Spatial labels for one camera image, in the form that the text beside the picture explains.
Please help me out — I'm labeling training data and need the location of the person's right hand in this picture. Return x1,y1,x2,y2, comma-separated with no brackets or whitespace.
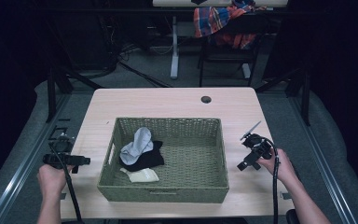
255,147,298,189

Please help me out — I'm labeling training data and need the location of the white background table top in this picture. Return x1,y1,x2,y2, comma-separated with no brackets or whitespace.
152,0,290,8

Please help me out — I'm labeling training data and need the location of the white table leg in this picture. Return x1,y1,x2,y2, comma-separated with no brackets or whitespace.
241,63,253,79
170,15,181,80

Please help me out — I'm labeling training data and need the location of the black metal stand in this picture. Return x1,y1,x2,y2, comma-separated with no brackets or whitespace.
44,65,104,123
255,67,312,127

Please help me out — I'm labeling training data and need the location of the aluminium floor rail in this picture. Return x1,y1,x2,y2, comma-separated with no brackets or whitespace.
0,92,73,224
287,92,358,224

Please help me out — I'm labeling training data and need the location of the black sock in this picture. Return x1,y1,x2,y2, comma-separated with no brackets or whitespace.
118,140,166,173

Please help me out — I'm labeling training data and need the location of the hand-held gripper black cable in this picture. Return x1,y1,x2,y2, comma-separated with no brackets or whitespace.
48,143,84,224
262,137,282,224

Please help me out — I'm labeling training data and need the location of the black chair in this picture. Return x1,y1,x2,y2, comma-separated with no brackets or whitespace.
197,12,264,89

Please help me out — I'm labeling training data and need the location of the green woven basket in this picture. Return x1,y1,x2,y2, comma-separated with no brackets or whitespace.
96,117,230,204

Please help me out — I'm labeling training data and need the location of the black round object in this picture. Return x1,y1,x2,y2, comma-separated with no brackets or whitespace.
285,208,300,224

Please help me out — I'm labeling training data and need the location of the grey sock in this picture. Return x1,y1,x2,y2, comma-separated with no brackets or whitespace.
118,126,155,166

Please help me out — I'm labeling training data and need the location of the person's left hand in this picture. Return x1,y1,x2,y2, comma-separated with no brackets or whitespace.
36,163,76,202

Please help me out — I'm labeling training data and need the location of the black floor cable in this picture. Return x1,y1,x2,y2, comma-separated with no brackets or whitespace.
117,59,172,89

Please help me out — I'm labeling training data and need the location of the plaid cloth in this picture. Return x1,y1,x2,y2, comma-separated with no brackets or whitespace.
193,0,268,50

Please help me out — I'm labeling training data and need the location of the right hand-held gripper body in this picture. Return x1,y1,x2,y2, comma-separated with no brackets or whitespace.
240,120,275,163

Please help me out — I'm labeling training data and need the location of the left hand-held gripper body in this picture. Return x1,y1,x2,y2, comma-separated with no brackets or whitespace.
42,152,91,175

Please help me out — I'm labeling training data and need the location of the cream sock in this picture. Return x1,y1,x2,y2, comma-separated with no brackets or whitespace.
118,167,160,184

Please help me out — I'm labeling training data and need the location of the left hand-held gripper black cable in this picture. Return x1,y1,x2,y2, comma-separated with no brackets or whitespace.
48,143,84,224

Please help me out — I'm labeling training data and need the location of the right hand-held gripper black cable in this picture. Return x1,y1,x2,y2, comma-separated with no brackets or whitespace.
262,137,282,224

